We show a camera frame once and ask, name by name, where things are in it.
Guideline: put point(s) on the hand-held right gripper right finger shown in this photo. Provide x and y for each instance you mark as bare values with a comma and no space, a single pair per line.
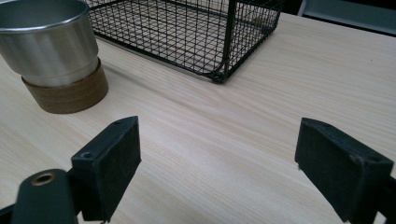
336,171

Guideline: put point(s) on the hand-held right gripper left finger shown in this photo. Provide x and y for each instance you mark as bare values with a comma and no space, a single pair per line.
109,168

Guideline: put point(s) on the steel cup with wooden base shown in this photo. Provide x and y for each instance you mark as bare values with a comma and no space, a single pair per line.
53,56

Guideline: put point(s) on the grey panel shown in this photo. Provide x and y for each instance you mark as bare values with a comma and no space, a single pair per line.
351,14

